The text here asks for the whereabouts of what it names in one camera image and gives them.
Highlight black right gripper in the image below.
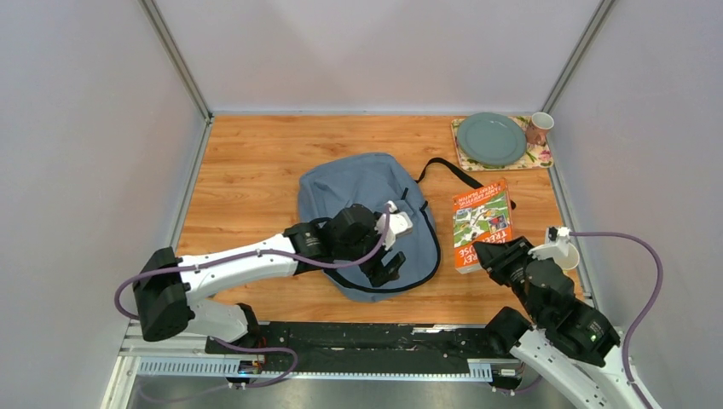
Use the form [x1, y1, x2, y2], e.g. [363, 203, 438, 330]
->
[471, 236, 542, 325]

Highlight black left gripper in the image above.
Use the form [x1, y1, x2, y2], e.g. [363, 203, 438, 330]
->
[335, 214, 406, 288]

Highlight orange treehouse book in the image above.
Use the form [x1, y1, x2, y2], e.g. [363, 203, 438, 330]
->
[453, 179, 513, 274]

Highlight blue-grey student backpack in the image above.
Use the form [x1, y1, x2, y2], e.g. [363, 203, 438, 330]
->
[298, 153, 442, 302]

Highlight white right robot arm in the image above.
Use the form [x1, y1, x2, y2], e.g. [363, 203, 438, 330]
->
[473, 227, 663, 408]

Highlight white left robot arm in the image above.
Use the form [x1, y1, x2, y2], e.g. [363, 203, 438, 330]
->
[131, 202, 413, 354]

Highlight yellow mug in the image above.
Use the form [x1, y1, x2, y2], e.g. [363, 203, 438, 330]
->
[552, 242, 581, 271]

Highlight floral placemat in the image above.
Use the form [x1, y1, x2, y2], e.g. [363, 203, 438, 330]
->
[450, 118, 554, 172]

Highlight teal round plate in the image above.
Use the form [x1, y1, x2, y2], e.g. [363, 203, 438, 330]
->
[457, 112, 527, 166]

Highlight pink mug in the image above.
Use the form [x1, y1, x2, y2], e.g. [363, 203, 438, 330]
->
[525, 112, 555, 146]

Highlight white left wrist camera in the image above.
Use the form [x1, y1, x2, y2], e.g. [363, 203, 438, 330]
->
[375, 201, 413, 250]

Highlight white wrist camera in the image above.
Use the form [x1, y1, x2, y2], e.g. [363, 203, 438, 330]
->
[528, 227, 574, 261]
[375, 201, 413, 250]

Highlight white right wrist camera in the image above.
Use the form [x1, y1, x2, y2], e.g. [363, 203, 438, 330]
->
[528, 227, 574, 261]

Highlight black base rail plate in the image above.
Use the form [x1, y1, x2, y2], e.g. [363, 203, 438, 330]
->
[204, 320, 543, 377]

